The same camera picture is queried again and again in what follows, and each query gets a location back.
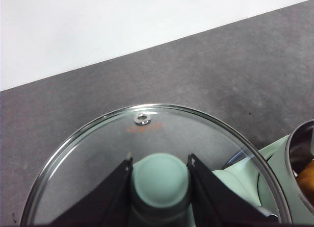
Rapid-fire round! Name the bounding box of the mint green cooker base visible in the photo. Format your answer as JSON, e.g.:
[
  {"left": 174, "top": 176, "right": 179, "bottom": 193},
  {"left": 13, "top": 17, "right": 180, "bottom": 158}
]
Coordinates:
[{"left": 210, "top": 133, "right": 295, "bottom": 213}]

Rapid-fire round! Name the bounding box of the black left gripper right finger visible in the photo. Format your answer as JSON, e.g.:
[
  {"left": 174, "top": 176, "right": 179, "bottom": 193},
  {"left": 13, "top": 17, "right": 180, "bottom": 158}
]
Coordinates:
[{"left": 186, "top": 153, "right": 279, "bottom": 227}]

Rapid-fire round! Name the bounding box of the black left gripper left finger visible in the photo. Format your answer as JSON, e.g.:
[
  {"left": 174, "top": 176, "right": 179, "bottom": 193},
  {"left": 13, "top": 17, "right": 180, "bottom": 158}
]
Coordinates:
[{"left": 50, "top": 157, "right": 134, "bottom": 227}]

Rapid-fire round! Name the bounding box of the mint green steel-lined pot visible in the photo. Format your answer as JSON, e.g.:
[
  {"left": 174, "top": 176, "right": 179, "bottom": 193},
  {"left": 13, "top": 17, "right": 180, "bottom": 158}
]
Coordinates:
[{"left": 282, "top": 119, "right": 314, "bottom": 227}]

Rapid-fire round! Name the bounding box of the glass lid with mint knob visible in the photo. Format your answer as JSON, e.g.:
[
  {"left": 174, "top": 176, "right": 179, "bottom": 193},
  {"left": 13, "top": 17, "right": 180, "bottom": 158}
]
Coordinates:
[{"left": 21, "top": 103, "right": 292, "bottom": 227}]

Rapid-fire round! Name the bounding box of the yellow toy pumpkin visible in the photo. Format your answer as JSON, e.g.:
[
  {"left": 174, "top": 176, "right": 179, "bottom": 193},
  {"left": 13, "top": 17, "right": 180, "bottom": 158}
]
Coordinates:
[{"left": 295, "top": 160, "right": 314, "bottom": 196}]

